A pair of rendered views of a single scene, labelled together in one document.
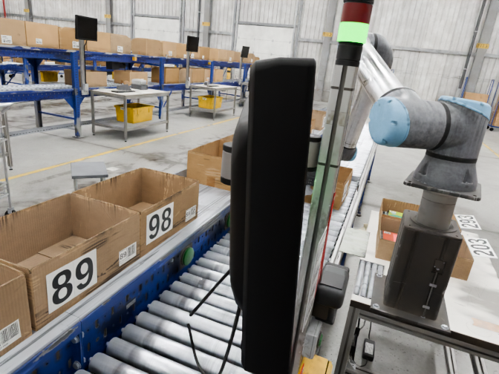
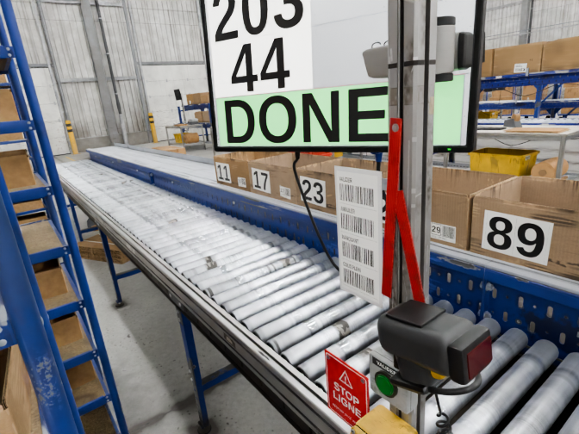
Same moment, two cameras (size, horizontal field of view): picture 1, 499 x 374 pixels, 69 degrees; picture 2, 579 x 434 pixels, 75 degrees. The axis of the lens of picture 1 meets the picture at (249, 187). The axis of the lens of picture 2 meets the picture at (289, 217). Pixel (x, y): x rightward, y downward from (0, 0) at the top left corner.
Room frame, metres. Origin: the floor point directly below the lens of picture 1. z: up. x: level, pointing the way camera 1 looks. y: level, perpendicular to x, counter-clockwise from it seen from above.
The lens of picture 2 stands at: (0.84, -0.62, 1.34)
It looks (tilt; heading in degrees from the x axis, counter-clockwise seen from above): 18 degrees down; 125
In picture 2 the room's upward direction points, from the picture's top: 5 degrees counter-clockwise
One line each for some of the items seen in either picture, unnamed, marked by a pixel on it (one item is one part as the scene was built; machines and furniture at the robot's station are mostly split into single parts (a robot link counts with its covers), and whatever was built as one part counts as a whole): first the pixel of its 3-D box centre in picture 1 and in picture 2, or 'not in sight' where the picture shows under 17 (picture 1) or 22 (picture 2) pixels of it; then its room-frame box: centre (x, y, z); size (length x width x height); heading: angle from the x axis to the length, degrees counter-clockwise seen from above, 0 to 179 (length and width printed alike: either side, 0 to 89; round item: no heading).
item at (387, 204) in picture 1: (416, 221); not in sight; (1.85, -0.93, 0.80); 0.38 x 0.28 x 0.10; 72
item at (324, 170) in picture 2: not in sight; (351, 186); (0.18, 0.80, 0.96); 0.39 x 0.29 x 0.17; 160
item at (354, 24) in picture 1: (354, 24); not in sight; (0.70, -0.15, 1.62); 0.05 x 0.05 x 0.06
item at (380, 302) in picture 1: (419, 263); not in sight; (1.17, -0.64, 0.91); 0.26 x 0.26 x 0.33; 70
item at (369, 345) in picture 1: (368, 349); not in sight; (1.72, -0.80, 0.02); 0.15 x 0.06 x 0.03; 160
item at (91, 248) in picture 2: not in sight; (115, 244); (-2.68, 1.33, 0.06); 0.69 x 0.47 x 0.13; 9
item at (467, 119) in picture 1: (456, 125); not in sight; (1.17, -0.63, 1.41); 0.17 x 0.15 x 0.18; 98
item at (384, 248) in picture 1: (419, 245); not in sight; (1.55, -0.83, 0.80); 0.38 x 0.28 x 0.10; 72
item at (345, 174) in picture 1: (324, 182); not in sight; (2.25, -0.48, 0.83); 0.39 x 0.29 x 0.17; 159
